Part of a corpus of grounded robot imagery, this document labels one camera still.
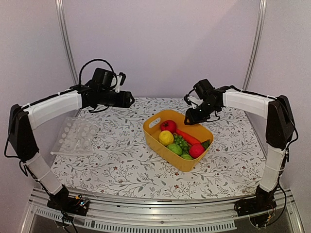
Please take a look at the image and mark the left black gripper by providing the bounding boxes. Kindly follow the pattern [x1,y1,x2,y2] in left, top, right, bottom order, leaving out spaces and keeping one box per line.
[100,89,135,108]

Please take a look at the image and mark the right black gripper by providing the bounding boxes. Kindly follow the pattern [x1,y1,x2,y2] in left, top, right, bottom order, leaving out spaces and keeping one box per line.
[185,100,219,124]

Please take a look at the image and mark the yellow toy lemon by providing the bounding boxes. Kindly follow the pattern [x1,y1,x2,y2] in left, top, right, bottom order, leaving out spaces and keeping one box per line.
[158,131,174,146]

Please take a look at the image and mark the green toy lime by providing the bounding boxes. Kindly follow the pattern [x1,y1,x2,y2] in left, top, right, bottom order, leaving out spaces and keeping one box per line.
[167,143,183,156]

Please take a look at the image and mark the clear zip top bag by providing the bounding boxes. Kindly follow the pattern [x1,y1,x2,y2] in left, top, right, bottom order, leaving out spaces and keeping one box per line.
[50,117,99,156]

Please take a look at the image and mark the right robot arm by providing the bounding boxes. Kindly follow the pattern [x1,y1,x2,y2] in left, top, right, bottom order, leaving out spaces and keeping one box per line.
[184,79,298,228]

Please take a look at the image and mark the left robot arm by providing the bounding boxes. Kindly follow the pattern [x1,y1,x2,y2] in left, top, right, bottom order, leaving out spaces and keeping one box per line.
[6,68,135,216]

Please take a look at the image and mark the orange toy carrot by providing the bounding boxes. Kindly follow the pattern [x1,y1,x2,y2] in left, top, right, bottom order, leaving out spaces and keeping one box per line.
[176,129,201,145]

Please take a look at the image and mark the green toy grapes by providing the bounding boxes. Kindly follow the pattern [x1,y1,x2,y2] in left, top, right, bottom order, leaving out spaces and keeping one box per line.
[173,134,190,154]

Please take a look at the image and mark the yellow plastic basket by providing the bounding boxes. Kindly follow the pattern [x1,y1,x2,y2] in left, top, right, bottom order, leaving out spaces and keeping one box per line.
[143,110,213,172]

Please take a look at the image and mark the red toy apple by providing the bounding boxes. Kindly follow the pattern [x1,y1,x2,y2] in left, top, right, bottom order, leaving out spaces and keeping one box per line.
[189,143,206,159]

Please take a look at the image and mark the small green toy vegetable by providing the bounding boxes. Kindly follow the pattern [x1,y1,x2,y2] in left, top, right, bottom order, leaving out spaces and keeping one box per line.
[180,154,193,160]

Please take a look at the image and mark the floral tablecloth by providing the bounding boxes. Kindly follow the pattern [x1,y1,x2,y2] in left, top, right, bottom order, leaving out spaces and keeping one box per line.
[52,98,265,199]

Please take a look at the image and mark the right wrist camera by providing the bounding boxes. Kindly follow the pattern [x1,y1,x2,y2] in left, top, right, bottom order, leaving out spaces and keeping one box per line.
[184,94,200,109]

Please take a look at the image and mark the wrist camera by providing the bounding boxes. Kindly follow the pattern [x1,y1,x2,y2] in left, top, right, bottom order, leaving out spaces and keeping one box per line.
[184,94,200,109]
[115,72,126,93]

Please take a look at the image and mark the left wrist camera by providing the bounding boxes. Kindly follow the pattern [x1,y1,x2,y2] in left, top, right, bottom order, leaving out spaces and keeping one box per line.
[115,72,126,93]

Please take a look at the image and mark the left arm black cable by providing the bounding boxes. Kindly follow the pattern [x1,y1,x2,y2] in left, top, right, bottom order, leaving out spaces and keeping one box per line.
[78,59,116,86]

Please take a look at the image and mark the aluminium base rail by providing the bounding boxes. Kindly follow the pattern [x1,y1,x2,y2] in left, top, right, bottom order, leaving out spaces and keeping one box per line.
[20,188,305,233]

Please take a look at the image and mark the left aluminium frame post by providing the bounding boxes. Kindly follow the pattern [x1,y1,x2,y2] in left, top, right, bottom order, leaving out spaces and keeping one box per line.
[55,0,79,84]

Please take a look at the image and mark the aluminium frame post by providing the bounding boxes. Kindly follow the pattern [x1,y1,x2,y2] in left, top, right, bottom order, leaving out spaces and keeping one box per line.
[242,0,267,90]
[55,0,79,84]

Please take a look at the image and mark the right aluminium frame post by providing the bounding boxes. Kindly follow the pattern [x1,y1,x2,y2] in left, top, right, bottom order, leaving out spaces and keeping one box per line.
[242,0,267,90]

